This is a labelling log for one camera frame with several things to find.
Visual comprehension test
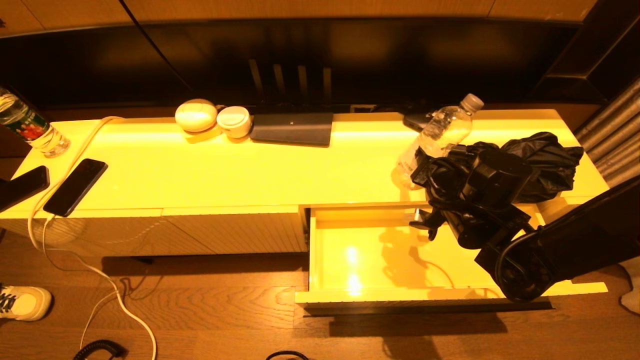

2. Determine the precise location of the thick white power cable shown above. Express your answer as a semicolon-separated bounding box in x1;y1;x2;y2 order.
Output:
27;115;158;360

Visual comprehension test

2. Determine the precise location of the beige wooden cabinet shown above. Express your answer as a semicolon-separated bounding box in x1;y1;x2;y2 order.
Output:
0;108;618;259

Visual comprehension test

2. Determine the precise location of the black smartphone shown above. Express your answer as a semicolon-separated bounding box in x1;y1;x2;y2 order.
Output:
43;158;109;217

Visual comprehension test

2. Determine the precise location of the white round lidded cup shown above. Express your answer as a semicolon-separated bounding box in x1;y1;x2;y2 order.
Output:
216;105;253;139

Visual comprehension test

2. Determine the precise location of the black coiled cable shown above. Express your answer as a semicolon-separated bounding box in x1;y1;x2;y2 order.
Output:
73;340;126;360

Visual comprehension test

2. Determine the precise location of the clear bottle with white cap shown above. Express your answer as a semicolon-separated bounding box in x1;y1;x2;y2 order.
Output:
397;93;485;191

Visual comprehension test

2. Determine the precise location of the dark wooden shelf unit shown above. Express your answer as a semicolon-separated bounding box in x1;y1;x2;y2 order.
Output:
530;0;640;106

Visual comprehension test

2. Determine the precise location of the thin black wall cable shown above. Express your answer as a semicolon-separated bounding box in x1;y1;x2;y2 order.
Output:
118;0;193;93

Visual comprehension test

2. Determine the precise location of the small black labelled device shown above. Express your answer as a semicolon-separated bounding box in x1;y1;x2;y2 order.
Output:
403;111;435;133

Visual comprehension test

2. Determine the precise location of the clear bottle with colourful label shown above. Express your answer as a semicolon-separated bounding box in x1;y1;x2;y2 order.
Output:
0;85;72;158

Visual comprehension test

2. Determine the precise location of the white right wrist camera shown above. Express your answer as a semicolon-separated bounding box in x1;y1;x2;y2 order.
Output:
409;207;446;242

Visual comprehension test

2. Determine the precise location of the black umbrella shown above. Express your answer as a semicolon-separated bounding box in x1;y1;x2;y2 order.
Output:
435;131;585;204

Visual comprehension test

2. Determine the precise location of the dark flat phone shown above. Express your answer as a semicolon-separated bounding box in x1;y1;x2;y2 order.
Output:
0;165;51;213

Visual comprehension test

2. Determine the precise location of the thin white charging cable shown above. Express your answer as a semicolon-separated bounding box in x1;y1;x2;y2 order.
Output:
42;214;121;351

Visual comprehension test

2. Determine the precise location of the dark grey flat box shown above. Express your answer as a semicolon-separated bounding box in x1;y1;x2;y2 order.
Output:
249;112;334;147

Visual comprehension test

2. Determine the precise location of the cream white drawer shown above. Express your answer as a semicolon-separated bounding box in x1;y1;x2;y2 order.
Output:
295;202;610;317

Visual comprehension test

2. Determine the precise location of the white oval case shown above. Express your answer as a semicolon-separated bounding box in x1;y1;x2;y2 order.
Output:
174;98;219;133

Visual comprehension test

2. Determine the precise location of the black television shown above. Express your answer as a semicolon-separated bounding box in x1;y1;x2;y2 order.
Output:
0;19;583;111

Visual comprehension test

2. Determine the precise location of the white sneaker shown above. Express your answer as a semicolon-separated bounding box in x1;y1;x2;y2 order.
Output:
0;285;52;322

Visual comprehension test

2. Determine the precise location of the grey curtain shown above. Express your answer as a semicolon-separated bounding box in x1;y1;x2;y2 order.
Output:
572;75;640;316

